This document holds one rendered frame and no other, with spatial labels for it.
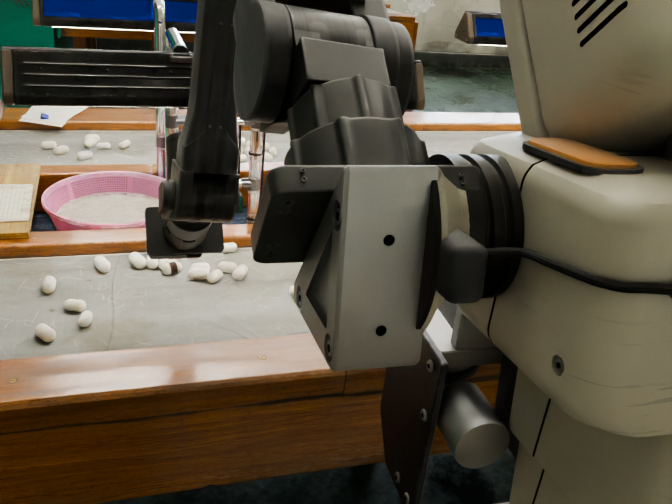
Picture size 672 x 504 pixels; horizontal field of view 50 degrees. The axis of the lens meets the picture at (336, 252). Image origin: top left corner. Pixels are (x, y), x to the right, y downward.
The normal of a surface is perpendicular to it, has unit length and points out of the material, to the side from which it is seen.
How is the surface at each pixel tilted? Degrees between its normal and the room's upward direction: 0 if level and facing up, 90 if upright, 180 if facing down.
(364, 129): 37
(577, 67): 90
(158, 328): 0
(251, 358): 0
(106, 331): 0
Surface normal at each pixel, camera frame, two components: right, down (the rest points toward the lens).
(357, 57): 0.36, -0.43
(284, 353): 0.10, -0.89
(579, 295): -0.92, 0.07
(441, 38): 0.26, 0.43
